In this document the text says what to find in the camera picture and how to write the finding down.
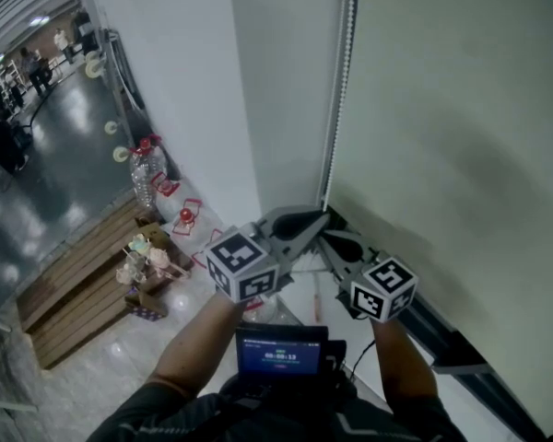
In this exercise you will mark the person's right forearm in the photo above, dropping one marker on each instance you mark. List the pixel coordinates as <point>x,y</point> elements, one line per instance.
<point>403,362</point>

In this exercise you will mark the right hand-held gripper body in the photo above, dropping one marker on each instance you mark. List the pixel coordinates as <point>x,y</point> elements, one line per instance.
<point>384,288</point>

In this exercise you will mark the person's dark shirt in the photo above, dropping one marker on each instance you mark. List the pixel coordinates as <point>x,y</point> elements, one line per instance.
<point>267,419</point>

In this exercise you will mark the wooden slatted pallet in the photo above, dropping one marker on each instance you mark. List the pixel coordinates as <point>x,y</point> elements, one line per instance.
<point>78,293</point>

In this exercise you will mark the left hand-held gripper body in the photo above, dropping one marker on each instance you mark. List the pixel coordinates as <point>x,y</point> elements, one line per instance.
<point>242,265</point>

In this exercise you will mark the person's left forearm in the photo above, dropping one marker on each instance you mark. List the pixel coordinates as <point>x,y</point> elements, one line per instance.
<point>198,339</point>

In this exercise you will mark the white tape roll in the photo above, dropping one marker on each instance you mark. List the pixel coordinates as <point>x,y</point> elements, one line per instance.
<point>93,65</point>
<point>121,154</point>
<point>110,127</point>

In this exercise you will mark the black chest-mounted screen device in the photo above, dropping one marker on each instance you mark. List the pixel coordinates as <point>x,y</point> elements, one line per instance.
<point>281,350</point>

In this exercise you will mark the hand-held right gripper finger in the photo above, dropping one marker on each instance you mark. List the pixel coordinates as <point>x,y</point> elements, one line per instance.
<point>345,237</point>
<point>332,260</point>

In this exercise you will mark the pastel cake pops bunch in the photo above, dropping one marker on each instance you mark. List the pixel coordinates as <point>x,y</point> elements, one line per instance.
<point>140,258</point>

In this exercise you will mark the dark window frame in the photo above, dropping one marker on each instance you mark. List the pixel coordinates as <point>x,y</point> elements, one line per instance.
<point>479,366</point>

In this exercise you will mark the black screen mount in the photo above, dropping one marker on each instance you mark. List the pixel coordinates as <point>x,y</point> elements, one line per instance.
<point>336,362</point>

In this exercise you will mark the cardboard box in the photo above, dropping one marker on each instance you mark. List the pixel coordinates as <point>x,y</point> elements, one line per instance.
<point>152,302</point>

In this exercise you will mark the large clear red-capped bottle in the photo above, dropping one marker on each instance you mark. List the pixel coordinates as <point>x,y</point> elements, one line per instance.
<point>146,173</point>

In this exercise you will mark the grey metal rack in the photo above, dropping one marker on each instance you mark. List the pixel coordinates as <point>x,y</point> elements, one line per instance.
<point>120,81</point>

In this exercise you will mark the white roller blind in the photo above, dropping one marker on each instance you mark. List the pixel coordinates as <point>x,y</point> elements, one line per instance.
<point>451,108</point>

